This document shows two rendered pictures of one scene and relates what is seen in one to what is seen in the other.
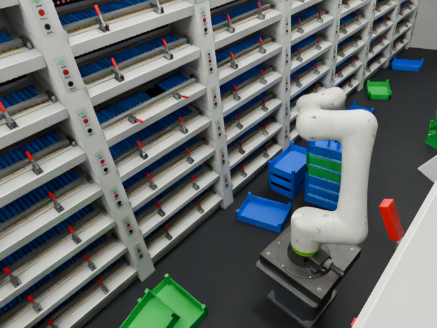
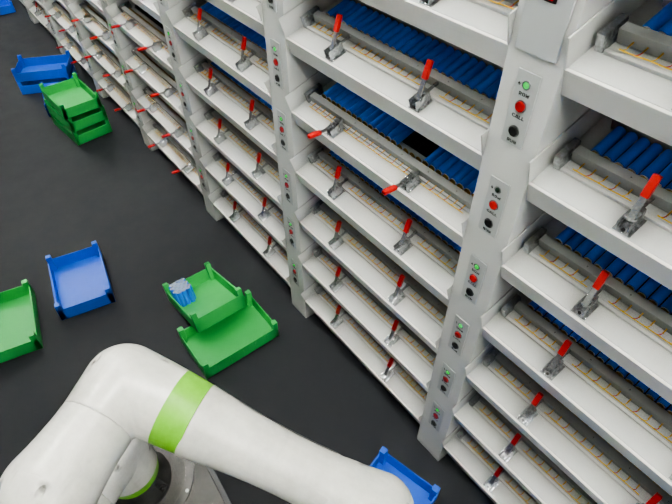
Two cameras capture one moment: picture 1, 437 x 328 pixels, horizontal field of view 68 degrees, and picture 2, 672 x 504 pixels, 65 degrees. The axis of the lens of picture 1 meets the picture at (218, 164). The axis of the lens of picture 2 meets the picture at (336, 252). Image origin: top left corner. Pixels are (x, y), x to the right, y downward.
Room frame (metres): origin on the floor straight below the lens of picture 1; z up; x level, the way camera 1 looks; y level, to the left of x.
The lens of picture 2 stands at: (1.41, -0.77, 1.62)
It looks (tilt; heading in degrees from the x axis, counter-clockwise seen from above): 46 degrees down; 95
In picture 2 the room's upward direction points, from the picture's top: straight up
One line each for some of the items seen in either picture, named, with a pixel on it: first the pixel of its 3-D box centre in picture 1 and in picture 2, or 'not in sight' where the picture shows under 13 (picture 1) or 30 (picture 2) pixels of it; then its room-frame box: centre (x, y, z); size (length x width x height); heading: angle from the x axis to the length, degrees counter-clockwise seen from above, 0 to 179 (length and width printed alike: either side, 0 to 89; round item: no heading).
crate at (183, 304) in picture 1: (172, 307); (228, 332); (0.92, 0.33, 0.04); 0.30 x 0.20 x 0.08; 43
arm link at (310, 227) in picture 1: (309, 230); (114, 460); (0.89, -0.33, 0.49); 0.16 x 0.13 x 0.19; 74
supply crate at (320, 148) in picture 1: (338, 143); not in sight; (1.55, -0.71, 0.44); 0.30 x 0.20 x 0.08; 49
